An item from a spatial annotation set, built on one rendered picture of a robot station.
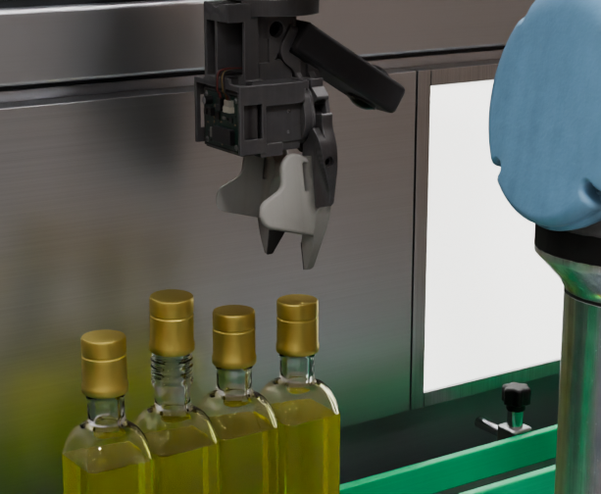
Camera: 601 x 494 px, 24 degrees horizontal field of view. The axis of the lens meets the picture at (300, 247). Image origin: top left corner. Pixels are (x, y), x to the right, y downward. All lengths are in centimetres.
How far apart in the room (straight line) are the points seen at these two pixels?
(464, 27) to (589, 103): 77
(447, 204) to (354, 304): 14
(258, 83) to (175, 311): 18
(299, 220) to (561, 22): 49
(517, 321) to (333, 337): 24
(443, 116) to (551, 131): 73
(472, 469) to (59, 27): 57
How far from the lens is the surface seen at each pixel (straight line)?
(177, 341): 109
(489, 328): 148
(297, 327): 115
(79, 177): 118
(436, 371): 145
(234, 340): 113
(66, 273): 119
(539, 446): 144
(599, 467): 70
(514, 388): 142
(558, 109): 65
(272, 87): 107
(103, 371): 107
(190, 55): 122
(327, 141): 109
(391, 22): 134
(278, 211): 109
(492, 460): 140
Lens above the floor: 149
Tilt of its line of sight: 14 degrees down
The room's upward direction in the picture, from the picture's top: straight up
